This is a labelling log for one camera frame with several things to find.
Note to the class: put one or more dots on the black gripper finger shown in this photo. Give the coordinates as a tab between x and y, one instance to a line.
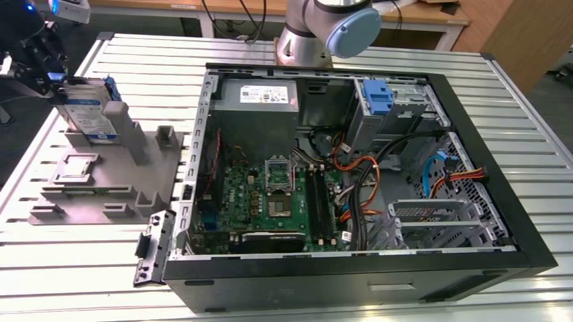
50	50
26	78

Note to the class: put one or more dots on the hard disk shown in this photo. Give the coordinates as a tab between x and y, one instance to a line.
84	114

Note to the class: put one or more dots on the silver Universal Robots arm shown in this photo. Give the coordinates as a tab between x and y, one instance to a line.
299	47

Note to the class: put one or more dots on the metal disk bay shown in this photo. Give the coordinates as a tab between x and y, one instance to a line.
438	224

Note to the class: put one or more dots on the grey stand leg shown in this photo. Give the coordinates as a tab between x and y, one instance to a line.
4	115

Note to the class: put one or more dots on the green RAM stick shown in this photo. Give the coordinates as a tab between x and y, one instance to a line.
96	191

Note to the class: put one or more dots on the grey parts rack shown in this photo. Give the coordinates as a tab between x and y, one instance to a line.
133	174

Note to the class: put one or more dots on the grey power supply unit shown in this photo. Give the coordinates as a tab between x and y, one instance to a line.
263	131

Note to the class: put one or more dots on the green motherboard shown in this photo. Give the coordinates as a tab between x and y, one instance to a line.
241	188

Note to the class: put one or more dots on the blue expansion slot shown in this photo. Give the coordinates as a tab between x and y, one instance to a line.
209	223

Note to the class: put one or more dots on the CPU socket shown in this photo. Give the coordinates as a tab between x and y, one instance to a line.
280	206

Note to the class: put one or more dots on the black graphics card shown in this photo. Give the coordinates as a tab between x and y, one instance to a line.
272	241

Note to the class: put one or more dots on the blue drive latch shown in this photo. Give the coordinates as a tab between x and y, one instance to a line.
378	97

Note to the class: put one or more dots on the black RAM slot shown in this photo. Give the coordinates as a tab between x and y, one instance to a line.
327	204
315	204

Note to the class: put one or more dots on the metal drive cage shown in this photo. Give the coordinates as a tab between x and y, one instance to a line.
371	131

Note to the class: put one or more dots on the black PC case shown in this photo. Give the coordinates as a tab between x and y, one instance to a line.
312	288

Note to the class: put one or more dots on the light brown board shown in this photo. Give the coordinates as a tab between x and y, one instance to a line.
487	20

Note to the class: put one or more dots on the brown wooden cabinet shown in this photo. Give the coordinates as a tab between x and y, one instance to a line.
527	33

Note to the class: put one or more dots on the black wheeled chair base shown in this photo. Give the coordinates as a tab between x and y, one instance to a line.
566	72

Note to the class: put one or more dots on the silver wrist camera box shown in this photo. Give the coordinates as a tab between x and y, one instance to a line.
76	11

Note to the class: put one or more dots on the metal card retainer bracket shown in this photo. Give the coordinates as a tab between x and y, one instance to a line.
158	248

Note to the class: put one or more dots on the wooden desk white frame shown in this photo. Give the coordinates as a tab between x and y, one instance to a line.
424	15

